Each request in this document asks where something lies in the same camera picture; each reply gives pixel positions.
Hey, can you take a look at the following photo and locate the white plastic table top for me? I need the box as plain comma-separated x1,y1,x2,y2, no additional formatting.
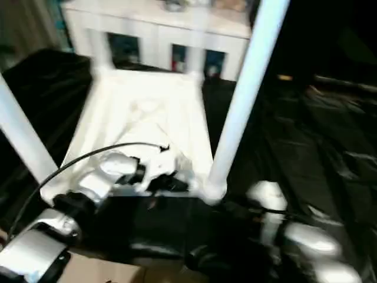
39,66,228,207

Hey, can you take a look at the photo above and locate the white plastic table leg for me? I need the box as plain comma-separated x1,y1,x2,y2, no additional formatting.
0,70,59,185
204,0,292,206
186,11,207,79
87,26,115,73

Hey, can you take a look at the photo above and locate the black mat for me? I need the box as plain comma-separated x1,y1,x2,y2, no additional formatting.
0,48,377,283

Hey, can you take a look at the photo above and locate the white cabinet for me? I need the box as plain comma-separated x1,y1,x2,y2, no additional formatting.
62,0,254,81

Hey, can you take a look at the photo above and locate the grey curtain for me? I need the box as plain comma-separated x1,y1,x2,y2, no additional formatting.
0,0,61,64

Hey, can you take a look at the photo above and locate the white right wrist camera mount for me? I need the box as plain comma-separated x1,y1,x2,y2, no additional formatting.
246,180,289,245

